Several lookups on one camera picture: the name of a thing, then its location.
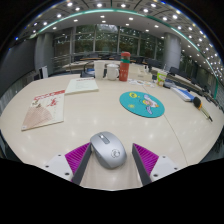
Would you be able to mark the black office chairs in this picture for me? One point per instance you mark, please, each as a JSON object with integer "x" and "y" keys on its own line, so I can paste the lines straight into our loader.
{"x": 173, "y": 70}

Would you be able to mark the white standing appliance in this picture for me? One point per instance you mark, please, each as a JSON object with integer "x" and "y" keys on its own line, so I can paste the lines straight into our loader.
{"x": 44, "y": 71}

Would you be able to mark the red and white fan booklet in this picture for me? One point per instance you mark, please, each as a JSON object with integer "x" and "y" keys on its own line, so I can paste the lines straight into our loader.
{"x": 45, "y": 110}

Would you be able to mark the blue and white book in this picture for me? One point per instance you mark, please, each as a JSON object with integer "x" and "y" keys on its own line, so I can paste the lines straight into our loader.
{"x": 182, "y": 94}

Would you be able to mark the stack of white paper cups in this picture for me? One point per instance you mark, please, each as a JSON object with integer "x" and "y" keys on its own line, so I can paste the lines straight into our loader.
{"x": 99, "y": 69}

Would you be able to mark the colourful sticker sheet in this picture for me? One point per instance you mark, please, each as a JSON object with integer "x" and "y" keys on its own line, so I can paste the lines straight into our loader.
{"x": 138, "y": 82}

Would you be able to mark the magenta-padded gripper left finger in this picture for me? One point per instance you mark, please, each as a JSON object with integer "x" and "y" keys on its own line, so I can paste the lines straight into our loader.
{"x": 77, "y": 156}

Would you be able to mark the red drink bottle green band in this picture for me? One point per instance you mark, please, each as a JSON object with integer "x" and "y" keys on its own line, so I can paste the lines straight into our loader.
{"x": 124, "y": 66}

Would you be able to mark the white paper booklet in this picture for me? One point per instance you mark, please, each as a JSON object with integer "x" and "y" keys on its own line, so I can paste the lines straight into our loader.
{"x": 81, "y": 85}

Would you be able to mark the silver computer mouse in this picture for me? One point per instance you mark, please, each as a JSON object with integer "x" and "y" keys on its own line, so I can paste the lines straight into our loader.
{"x": 108, "y": 150}

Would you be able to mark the green-printed paper cup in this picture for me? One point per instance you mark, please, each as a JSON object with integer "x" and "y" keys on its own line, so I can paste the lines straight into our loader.
{"x": 161, "y": 79}

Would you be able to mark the white lidded mug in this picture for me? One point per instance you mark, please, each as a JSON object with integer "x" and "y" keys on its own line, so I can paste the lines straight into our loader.
{"x": 112, "y": 71}

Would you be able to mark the round ceiling lights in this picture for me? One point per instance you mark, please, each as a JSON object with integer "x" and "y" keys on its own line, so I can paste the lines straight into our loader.
{"x": 99, "y": 5}

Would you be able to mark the long curved conference table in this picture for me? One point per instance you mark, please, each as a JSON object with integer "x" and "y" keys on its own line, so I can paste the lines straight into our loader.
{"x": 76, "y": 65}

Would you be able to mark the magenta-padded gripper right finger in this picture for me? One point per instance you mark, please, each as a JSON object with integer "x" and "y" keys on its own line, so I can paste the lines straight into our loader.
{"x": 146, "y": 158}

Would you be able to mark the round teal cartoon mouse pad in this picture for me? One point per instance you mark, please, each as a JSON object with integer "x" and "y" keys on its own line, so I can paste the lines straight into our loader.
{"x": 141, "y": 104}

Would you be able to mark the dark conference microphone unit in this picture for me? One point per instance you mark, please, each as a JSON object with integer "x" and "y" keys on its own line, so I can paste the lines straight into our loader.
{"x": 87, "y": 71}
{"x": 168, "y": 84}

